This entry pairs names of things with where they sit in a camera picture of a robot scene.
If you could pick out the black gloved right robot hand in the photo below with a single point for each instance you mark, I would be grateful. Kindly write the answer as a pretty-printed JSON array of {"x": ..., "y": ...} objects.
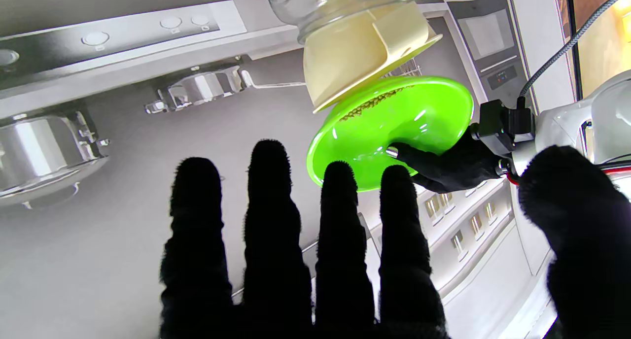
[{"x": 271, "y": 260}]

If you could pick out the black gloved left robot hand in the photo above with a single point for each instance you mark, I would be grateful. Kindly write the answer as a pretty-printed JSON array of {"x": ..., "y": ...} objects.
[{"x": 453, "y": 169}]

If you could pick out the green plastic bowl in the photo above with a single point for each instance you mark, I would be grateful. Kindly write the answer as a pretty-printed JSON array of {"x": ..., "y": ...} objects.
[{"x": 394, "y": 132}]

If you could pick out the mung beans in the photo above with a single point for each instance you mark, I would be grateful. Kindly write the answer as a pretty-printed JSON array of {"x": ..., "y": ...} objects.
[{"x": 374, "y": 102}]

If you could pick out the beige plastic funnel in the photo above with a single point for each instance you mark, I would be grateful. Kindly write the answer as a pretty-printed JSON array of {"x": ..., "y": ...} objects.
[{"x": 345, "y": 63}]

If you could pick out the clear glass jar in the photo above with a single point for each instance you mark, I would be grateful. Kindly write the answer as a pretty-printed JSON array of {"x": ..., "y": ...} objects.
[{"x": 315, "y": 4}]

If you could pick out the printed kitchen scene backdrop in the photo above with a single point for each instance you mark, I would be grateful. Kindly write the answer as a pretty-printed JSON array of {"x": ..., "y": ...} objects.
[{"x": 98, "y": 230}]

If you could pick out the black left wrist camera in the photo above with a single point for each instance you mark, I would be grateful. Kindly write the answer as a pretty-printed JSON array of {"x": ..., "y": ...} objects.
[{"x": 498, "y": 127}]

